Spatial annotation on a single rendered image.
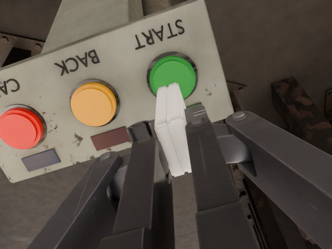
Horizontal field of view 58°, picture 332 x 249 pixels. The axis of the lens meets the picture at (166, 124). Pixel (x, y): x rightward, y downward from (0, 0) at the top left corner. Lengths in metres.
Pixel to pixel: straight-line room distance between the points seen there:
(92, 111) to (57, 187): 1.14
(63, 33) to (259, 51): 0.76
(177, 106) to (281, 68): 0.95
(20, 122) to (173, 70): 0.15
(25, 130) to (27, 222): 1.37
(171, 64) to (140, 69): 0.03
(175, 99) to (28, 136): 0.17
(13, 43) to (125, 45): 0.72
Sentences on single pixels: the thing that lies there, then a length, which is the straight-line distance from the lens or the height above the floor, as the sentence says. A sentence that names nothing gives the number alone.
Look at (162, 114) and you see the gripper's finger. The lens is 0.15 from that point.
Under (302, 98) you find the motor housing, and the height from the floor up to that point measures 0.12.
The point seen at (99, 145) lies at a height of 0.62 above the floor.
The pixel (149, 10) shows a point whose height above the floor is 0.17.
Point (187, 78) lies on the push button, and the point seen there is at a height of 0.61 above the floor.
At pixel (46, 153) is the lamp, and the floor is 0.61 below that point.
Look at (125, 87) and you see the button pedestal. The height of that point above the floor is 0.60.
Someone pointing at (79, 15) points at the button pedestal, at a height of 0.47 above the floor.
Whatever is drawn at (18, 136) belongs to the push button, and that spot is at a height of 0.61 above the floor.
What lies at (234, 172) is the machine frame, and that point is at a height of 0.09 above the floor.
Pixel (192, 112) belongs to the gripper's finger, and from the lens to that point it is 0.17.
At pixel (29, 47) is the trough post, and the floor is 0.01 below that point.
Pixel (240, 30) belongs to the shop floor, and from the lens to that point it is 0.97.
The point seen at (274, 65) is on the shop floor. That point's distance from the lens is 1.08.
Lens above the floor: 0.82
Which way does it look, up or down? 48 degrees down
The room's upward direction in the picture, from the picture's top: 171 degrees clockwise
